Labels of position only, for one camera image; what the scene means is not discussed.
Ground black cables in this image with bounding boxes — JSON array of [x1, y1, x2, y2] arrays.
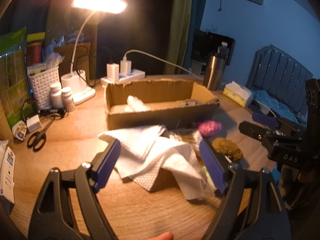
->
[[74, 47, 113, 85]]

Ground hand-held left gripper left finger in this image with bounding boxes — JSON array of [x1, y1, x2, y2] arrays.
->
[[29, 139, 121, 240]]

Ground white cloth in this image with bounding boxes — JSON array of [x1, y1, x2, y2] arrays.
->
[[124, 95, 151, 112]]

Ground small white box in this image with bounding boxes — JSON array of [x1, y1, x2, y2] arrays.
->
[[26, 115, 42, 133]]

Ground white square charger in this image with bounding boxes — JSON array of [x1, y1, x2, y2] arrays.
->
[[107, 63, 119, 80]]

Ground steel tumbler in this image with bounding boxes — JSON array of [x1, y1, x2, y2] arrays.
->
[[203, 52, 227, 91]]

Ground white power strip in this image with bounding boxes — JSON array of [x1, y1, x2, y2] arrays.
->
[[101, 69, 146, 86]]

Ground white waffle towel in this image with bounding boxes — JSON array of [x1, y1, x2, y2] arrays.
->
[[98, 124, 167, 161], [114, 134, 217, 201]]

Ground green curtain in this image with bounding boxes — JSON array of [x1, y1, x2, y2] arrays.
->
[[166, 0, 195, 75]]

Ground yellow tissue box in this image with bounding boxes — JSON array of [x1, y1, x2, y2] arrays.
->
[[223, 81, 253, 108]]

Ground black appliance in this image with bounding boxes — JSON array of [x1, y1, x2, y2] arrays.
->
[[194, 29, 236, 66]]

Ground grey padded headboard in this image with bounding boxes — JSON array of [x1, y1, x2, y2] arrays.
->
[[246, 44, 313, 117]]

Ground person's left hand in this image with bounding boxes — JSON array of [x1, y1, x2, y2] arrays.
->
[[147, 231, 174, 240]]

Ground white plastic bags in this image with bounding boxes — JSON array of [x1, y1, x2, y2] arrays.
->
[[41, 36, 66, 68]]

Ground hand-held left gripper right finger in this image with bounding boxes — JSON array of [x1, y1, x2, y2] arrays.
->
[[199, 139, 292, 240]]

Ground white plastic basket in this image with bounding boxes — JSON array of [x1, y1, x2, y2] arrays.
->
[[27, 66, 62, 110]]

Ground green printed package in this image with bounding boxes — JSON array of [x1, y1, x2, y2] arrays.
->
[[0, 27, 36, 130]]

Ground black scissors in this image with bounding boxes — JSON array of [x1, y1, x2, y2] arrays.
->
[[27, 117, 55, 152]]

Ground brown paper bag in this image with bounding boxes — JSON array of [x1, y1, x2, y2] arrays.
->
[[54, 42, 92, 82]]

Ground white pill bottle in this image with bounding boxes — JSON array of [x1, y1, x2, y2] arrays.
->
[[50, 82, 63, 108], [61, 87, 76, 112]]

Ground brown cardboard box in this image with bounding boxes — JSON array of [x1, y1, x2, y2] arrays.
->
[[105, 79, 220, 130]]

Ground white printed carton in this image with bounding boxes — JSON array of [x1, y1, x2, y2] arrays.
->
[[0, 146, 16, 215]]

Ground pink knitted pouch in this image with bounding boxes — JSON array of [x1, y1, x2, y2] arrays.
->
[[192, 120, 222, 137]]

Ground white desk lamp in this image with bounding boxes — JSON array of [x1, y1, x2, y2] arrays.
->
[[61, 0, 128, 105]]

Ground red jar yellow lid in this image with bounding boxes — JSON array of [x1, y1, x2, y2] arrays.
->
[[26, 32, 46, 65]]

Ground blue blanket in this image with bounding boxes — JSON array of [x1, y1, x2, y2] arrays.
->
[[250, 89, 308, 126]]

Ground white charger with cable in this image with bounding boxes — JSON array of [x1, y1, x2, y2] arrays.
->
[[120, 59, 132, 75]]

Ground clear water bottle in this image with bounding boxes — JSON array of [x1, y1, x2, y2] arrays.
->
[[217, 42, 229, 56]]

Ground white charging cable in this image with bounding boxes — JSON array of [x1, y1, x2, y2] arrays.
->
[[124, 50, 203, 77]]

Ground black pocket tool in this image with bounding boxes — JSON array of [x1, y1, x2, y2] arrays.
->
[[39, 107, 66, 118]]

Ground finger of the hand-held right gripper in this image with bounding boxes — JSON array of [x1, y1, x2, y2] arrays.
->
[[251, 112, 300, 133], [238, 121, 275, 144]]

